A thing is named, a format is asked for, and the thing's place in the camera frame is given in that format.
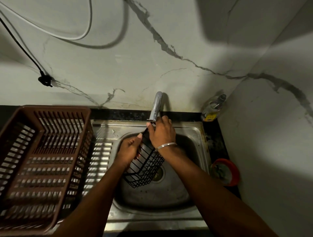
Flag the silver bracelet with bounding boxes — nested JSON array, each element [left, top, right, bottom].
[[154, 142, 178, 152]]

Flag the thick white wall cable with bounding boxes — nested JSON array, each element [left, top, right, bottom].
[[0, 0, 93, 41]]

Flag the chrome faucet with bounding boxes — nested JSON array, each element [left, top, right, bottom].
[[148, 91, 163, 122]]

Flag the orange round container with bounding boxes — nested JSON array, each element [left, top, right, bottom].
[[210, 158, 240, 187]]

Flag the brown plastic dish basket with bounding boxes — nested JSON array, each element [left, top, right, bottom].
[[0, 105, 94, 236]]

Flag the person's right hand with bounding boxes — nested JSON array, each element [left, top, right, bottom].
[[146, 115, 177, 153]]

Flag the person's left hand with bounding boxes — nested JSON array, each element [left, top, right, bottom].
[[117, 133, 143, 169]]

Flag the person's left forearm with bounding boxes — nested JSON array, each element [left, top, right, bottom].
[[52, 161, 130, 237]]

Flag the clear dish soap bottle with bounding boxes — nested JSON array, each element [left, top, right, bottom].
[[201, 94, 227, 122]]

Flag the black power cable with plug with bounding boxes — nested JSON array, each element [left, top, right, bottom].
[[0, 17, 53, 88]]

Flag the black wire rack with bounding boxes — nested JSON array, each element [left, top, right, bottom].
[[122, 127, 165, 188]]

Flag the stainless steel sink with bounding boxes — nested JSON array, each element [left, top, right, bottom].
[[56, 119, 212, 232]]

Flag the person's right forearm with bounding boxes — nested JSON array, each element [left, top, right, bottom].
[[156, 145, 279, 237]]

